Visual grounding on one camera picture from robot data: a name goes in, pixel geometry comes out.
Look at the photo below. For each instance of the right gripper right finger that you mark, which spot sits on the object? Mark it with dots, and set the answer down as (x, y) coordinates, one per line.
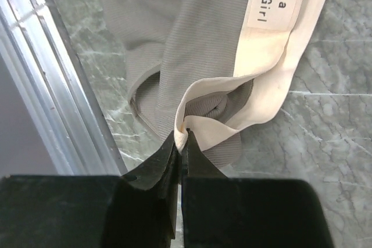
(194, 163)

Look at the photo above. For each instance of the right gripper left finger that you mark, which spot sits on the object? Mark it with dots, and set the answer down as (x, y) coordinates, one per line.
(155, 168)

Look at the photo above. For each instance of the grey underwear beige waistband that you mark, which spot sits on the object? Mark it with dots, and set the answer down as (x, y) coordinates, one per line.
(213, 67)

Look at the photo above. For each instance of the aluminium mounting rail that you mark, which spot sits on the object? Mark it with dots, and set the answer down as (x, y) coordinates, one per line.
(55, 90)

